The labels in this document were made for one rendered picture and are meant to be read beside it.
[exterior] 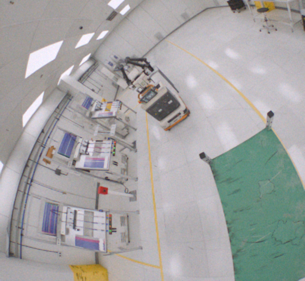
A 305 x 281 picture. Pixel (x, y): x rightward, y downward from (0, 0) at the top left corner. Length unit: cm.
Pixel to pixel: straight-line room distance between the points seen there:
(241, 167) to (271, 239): 44
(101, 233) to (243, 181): 196
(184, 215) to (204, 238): 46
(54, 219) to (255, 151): 254
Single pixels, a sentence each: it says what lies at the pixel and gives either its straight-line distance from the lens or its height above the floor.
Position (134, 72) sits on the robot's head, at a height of 119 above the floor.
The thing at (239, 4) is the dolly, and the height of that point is 33.
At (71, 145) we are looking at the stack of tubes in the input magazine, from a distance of 265.
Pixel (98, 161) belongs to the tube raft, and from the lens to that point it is 238.
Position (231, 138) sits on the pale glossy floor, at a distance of 183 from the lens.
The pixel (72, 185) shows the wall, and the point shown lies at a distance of 398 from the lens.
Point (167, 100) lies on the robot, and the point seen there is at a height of 57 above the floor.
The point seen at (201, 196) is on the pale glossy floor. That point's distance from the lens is 178.
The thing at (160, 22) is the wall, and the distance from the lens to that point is 903.
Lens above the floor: 167
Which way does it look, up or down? 36 degrees down
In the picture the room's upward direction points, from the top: 56 degrees counter-clockwise
